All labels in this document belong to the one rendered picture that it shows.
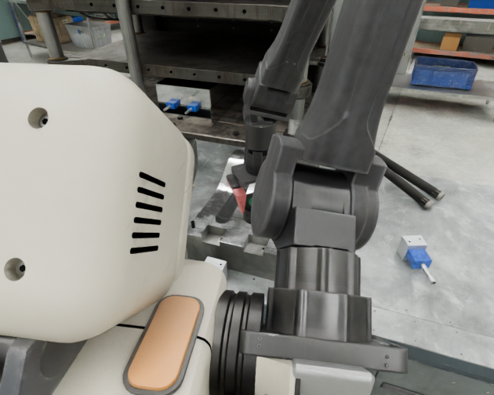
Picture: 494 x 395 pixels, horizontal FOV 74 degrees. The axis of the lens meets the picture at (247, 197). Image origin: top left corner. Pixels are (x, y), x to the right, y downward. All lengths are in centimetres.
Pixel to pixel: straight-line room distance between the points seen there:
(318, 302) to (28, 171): 20
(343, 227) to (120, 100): 19
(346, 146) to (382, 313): 58
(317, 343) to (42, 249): 18
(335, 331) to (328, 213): 9
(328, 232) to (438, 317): 61
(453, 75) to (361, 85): 410
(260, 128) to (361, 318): 40
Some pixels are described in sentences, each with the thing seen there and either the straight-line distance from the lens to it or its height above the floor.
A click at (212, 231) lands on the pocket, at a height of 87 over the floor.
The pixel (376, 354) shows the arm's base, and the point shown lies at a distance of 26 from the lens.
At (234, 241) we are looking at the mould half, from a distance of 79.
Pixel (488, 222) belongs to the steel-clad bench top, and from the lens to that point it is 121.
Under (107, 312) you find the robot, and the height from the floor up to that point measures 129.
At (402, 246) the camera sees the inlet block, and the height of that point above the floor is 83.
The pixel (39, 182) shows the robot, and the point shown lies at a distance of 18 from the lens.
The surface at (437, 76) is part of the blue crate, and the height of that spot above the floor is 37.
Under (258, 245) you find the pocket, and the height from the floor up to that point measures 86.
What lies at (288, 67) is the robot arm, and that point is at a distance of 53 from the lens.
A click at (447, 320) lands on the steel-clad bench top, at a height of 80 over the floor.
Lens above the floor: 143
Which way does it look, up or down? 36 degrees down
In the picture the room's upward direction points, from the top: straight up
